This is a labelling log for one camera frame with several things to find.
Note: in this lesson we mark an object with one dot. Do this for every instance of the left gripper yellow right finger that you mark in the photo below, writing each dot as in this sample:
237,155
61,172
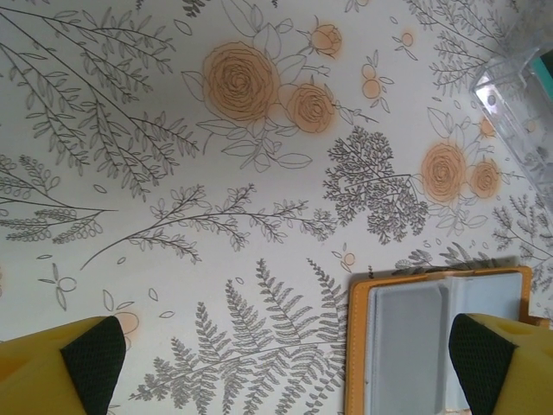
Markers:
510,376

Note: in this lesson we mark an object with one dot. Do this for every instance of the orange card holder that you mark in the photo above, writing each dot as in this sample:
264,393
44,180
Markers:
406,346

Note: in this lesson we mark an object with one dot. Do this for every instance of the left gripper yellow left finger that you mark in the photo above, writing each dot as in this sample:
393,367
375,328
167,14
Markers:
52,376

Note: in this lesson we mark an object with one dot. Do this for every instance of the clear plastic tray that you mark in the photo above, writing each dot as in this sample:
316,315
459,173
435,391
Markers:
510,108

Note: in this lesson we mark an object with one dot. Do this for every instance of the floral table cover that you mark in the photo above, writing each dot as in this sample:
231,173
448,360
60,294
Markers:
129,173

